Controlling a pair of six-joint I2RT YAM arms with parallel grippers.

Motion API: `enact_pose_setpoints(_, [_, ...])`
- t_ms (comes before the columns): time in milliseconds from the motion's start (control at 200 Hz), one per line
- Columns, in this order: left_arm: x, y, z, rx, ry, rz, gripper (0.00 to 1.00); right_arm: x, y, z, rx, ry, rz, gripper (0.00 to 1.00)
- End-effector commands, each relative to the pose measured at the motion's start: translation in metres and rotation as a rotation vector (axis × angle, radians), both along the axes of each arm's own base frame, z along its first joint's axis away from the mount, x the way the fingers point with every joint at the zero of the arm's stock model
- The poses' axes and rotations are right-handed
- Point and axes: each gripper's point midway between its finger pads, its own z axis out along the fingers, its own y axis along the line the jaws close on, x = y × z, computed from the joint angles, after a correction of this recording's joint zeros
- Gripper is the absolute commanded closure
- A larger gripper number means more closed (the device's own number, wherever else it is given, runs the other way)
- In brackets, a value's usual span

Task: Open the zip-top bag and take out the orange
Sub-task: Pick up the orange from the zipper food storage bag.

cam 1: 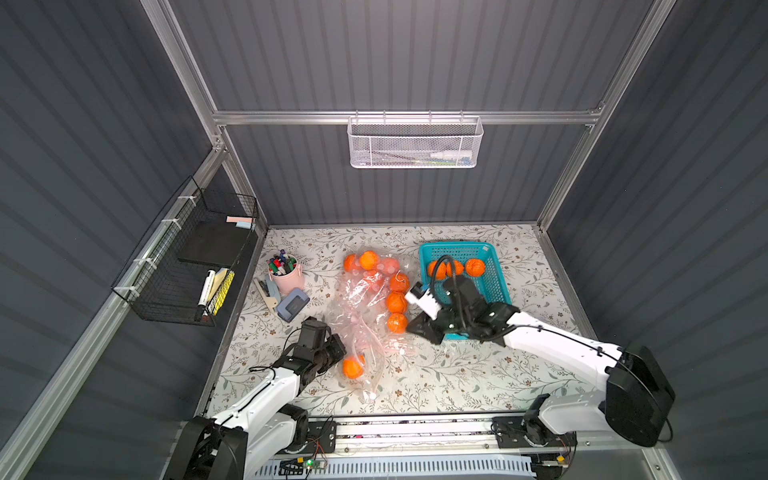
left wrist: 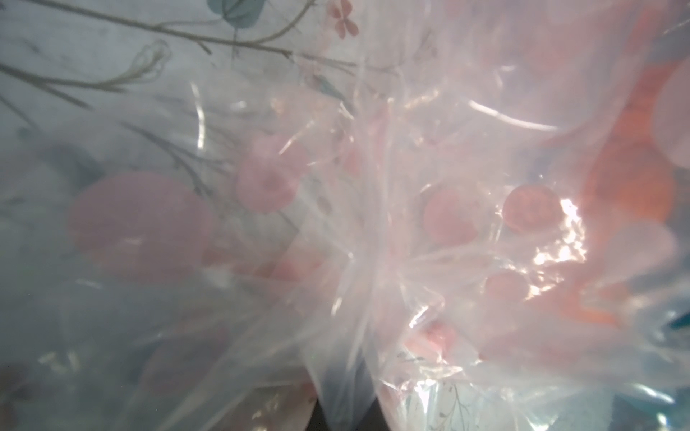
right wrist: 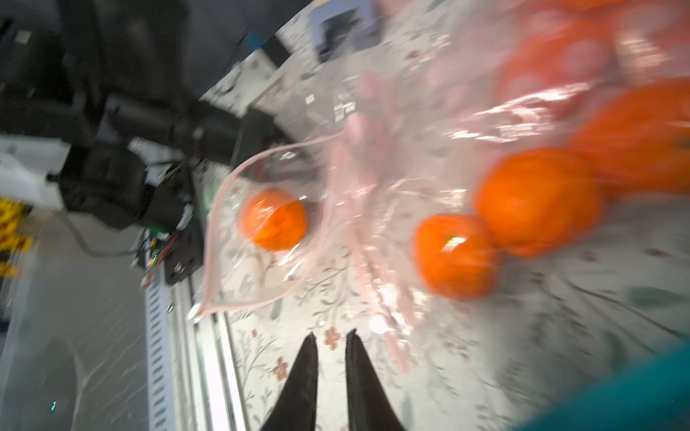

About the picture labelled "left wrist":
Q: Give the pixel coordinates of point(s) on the clear pink-dotted zip-top bag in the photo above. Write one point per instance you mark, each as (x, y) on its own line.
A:
(345, 215)

